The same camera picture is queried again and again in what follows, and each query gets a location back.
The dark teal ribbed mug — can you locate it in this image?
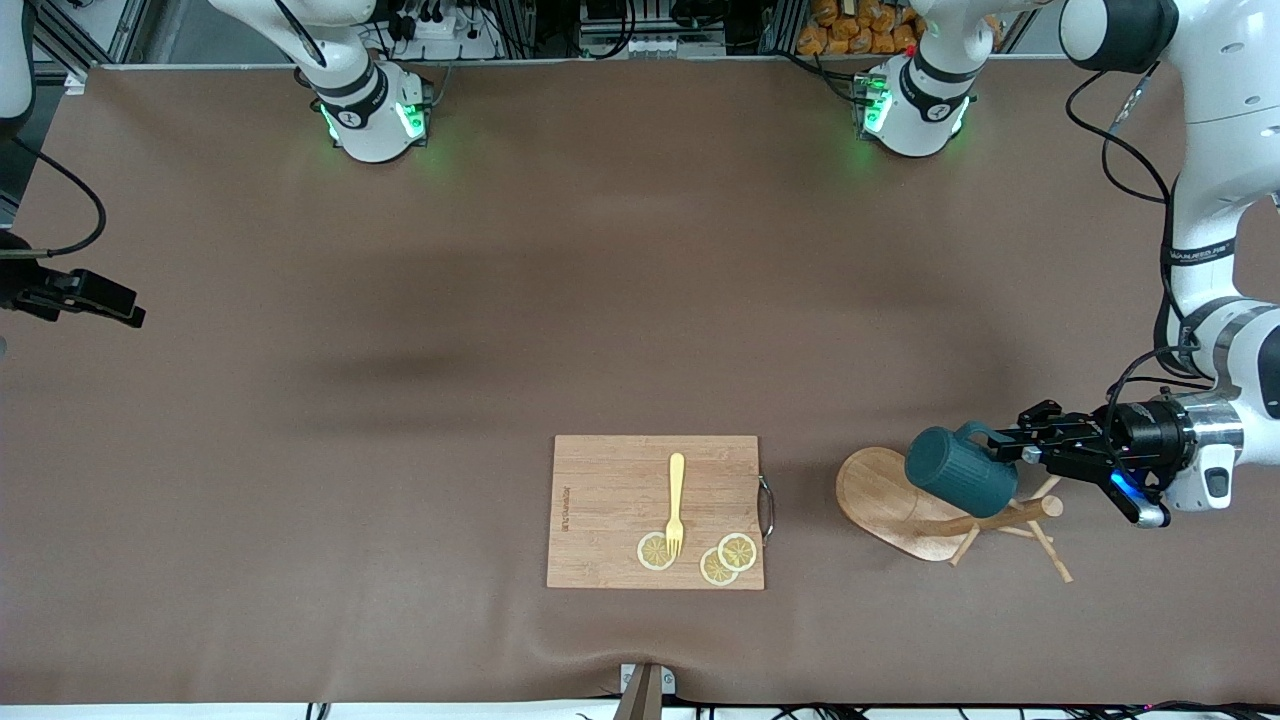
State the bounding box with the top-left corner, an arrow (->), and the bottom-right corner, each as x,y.
905,421 -> 1020,519

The wooden mug tree rack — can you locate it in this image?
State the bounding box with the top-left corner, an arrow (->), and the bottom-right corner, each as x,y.
835,446 -> 1078,584

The yellow plastic fork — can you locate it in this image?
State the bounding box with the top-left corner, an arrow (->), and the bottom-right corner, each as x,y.
665,453 -> 687,559

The brown table mat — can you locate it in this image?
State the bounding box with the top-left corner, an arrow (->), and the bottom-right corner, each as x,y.
0,55 -> 1280,706

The wooden cutting board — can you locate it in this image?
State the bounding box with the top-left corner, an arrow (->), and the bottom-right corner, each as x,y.
546,434 -> 776,591

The white power strip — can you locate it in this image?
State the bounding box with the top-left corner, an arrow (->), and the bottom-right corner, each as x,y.
385,0 -> 501,61

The bag of orange snacks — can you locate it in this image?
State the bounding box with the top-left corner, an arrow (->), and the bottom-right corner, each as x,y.
797,0 -> 926,57

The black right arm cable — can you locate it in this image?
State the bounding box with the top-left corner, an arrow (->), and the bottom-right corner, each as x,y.
0,135 -> 108,257

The aluminium frame profile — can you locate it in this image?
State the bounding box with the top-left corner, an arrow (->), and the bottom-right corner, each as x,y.
35,0 -> 151,71

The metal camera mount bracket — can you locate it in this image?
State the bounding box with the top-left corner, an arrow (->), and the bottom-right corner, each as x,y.
612,662 -> 677,720

